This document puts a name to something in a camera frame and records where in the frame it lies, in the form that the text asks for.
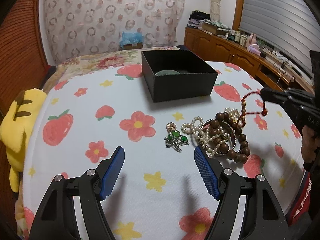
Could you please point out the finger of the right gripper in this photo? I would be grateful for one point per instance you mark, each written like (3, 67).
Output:
(273, 96)

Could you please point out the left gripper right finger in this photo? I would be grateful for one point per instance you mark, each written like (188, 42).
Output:
(263, 216)

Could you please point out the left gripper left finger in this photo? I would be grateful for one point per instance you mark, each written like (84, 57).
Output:
(55, 217)

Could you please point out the green jade bangle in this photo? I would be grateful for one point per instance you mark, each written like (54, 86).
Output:
(167, 72)

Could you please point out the black open jewelry box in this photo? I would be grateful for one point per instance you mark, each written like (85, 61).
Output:
(197, 78)

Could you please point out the person's right hand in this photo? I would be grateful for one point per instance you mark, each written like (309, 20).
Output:
(310, 149)

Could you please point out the wooden sideboard cabinet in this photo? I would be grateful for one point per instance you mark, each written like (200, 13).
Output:
(213, 48)

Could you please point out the silver metal bangle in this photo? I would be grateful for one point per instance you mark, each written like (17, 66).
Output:
(217, 141)

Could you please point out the grey window blind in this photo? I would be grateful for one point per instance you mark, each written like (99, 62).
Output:
(288, 25)

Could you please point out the yellow plush toy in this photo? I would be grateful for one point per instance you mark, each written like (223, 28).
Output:
(16, 130)

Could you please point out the strawberry flower print cloth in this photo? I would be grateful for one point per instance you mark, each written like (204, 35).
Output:
(159, 193)

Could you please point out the green gem brooch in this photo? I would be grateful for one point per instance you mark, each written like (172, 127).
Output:
(174, 138)

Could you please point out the stack of folded clothes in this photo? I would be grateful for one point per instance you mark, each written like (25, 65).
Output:
(196, 19)

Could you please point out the floral bed blanket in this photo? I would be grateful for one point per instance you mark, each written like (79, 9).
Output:
(86, 64)

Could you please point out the blue tissue cardboard box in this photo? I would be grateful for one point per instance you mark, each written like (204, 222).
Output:
(131, 40)

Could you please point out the brown louvered wardrobe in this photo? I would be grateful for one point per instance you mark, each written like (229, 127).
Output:
(23, 61)

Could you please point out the pink circle pattern curtain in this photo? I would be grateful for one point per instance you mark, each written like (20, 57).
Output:
(85, 27)

